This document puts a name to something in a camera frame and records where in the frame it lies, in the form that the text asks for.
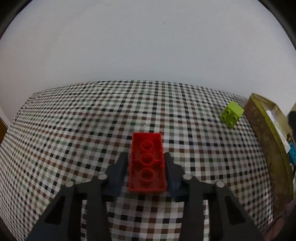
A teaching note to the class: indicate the person's hand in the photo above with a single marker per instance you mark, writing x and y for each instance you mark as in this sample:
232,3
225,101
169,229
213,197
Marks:
283,226

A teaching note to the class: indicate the gold metal tin box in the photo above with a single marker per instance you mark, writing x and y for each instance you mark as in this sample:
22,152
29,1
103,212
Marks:
274,144

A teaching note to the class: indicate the red toy brick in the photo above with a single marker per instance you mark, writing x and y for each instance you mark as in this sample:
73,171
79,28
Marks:
147,172

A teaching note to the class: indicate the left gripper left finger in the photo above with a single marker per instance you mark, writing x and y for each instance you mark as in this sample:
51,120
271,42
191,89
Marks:
61,219

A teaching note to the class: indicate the blue toy brick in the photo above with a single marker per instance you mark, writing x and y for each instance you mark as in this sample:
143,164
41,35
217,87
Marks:
292,153

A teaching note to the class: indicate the checkered tablecloth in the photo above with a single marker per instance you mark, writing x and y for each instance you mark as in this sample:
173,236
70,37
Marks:
74,132

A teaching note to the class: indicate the green toy brick with football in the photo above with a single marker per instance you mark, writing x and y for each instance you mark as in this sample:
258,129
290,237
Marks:
231,114

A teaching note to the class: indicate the white paper liner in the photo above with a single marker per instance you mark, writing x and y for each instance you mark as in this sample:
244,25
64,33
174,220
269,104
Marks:
273,117

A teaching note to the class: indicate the brown wooden door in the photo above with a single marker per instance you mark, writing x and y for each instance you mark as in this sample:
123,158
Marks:
4,125

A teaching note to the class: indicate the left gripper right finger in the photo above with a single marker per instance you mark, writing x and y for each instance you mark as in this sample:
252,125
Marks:
228,220

